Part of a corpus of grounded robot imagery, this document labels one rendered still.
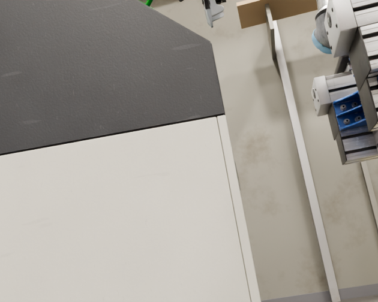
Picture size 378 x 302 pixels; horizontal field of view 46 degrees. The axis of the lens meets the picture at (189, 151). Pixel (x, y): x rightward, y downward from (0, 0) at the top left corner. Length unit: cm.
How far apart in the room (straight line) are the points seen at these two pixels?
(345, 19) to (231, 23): 344
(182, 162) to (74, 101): 26
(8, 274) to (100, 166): 27
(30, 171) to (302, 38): 355
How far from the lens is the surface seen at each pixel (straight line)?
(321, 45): 167
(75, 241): 89
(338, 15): 95
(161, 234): 86
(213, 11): 149
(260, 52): 421
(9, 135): 98
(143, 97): 91
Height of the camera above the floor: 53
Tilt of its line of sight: 13 degrees up
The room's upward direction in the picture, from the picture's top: 10 degrees counter-clockwise
